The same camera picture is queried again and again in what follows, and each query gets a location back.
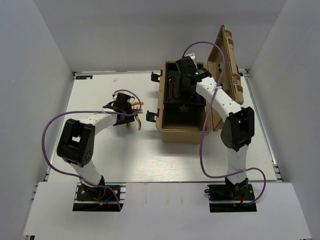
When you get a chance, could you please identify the yellow needle-nose pliers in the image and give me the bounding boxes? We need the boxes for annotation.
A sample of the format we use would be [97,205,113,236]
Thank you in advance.
[131,101,144,111]

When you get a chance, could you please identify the yellow diagonal cutter pliers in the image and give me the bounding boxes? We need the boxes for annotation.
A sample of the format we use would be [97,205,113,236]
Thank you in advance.
[132,106,143,131]

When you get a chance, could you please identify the long brown hex key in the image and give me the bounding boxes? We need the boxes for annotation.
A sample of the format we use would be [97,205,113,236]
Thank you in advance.
[168,76,174,102]

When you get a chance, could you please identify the tan plastic toolbox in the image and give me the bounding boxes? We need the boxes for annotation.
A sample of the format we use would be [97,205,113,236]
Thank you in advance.
[146,25,244,145]

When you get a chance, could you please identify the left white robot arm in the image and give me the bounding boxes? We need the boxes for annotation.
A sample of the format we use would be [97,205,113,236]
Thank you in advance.
[56,92,135,200]

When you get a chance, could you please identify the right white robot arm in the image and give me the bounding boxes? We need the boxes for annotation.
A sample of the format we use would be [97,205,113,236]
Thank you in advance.
[176,56,255,200]

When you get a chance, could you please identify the black toolbox inner tray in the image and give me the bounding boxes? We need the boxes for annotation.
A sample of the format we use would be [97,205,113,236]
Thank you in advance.
[163,61,206,108]

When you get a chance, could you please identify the blue label sticker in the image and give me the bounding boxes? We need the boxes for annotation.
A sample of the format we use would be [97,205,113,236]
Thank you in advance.
[75,75,93,80]

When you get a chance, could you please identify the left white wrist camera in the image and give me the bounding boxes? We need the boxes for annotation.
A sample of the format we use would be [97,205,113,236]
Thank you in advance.
[112,92,119,99]

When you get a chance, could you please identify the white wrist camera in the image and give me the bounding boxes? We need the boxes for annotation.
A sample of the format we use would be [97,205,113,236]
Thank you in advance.
[186,53,197,64]
[112,92,119,99]

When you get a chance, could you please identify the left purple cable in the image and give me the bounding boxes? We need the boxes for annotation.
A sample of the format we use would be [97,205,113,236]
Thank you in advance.
[42,89,143,210]

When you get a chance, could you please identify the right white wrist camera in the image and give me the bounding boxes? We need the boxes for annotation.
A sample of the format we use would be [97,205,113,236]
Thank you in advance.
[186,53,197,64]

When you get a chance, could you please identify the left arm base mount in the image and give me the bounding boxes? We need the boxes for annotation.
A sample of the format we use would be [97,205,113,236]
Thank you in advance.
[72,183,126,212]

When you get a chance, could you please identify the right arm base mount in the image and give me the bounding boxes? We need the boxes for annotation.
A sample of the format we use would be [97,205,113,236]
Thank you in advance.
[204,184,257,213]

